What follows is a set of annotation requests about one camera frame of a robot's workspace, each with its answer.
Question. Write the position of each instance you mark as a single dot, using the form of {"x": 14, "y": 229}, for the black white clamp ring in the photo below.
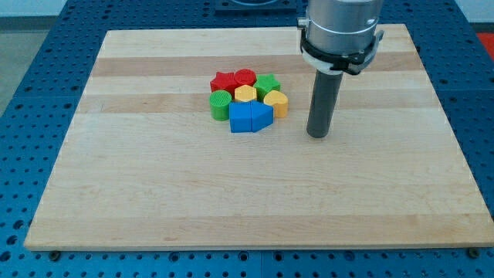
{"x": 332, "y": 64}

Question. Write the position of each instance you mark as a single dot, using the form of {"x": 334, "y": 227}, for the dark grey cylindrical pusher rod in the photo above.
{"x": 324, "y": 97}

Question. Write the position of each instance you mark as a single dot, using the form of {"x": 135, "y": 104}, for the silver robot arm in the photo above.
{"x": 337, "y": 37}

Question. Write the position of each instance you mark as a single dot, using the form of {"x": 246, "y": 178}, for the yellow heart block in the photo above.
{"x": 278, "y": 101}

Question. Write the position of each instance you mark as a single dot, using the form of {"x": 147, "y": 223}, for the green star block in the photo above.
{"x": 265, "y": 84}

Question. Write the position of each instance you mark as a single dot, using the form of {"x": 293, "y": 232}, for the blue triangle block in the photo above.
{"x": 262, "y": 115}

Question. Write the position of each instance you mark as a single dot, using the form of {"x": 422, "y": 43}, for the yellow hexagon block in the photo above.
{"x": 245, "y": 93}

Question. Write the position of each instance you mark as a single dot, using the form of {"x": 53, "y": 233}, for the red cylinder block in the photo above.
{"x": 245, "y": 77}

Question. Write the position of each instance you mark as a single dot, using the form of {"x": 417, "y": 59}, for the blue cube block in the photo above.
{"x": 240, "y": 117}

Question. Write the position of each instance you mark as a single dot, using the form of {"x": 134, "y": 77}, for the red star block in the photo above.
{"x": 224, "y": 81}

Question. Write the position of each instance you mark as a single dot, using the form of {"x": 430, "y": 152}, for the green cylinder block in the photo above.
{"x": 219, "y": 101}

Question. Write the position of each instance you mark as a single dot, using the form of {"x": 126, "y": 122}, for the red object at edge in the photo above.
{"x": 487, "y": 40}

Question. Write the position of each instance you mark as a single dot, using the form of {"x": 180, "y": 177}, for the wooden board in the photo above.
{"x": 143, "y": 166}

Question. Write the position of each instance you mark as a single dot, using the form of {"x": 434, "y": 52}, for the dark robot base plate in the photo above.
{"x": 226, "y": 6}

